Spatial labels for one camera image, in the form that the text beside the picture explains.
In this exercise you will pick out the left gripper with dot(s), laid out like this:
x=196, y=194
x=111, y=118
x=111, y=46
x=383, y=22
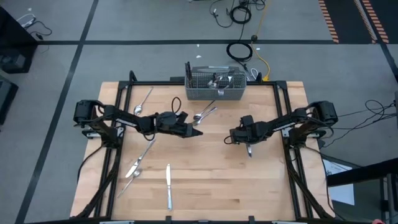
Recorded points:
x=169, y=121

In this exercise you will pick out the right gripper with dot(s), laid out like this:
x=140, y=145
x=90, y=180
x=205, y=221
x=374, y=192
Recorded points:
x=248, y=133

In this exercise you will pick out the silver spoon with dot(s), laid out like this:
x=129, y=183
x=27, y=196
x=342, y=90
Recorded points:
x=211, y=84
x=138, y=109
x=197, y=117

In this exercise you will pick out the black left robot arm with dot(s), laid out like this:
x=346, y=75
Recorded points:
x=124, y=119

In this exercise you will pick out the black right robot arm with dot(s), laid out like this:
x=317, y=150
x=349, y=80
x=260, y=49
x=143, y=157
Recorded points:
x=292, y=121

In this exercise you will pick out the grey mesh cutlery basket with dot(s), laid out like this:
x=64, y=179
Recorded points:
x=202, y=95

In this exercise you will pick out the black round plug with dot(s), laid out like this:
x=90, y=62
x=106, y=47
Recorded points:
x=254, y=38

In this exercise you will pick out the white paper sheet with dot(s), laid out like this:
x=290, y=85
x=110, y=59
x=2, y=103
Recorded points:
x=342, y=193

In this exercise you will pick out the black side table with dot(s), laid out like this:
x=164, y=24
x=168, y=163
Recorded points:
x=357, y=177

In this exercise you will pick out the pink object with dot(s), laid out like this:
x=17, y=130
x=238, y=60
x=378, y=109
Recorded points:
x=377, y=221

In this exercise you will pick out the black box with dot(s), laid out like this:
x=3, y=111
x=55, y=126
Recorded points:
x=6, y=99

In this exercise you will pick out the black plastic crate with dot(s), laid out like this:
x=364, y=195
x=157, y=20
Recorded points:
x=15, y=60

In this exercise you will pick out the black cabinet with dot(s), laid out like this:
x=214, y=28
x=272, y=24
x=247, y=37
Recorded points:
x=9, y=31

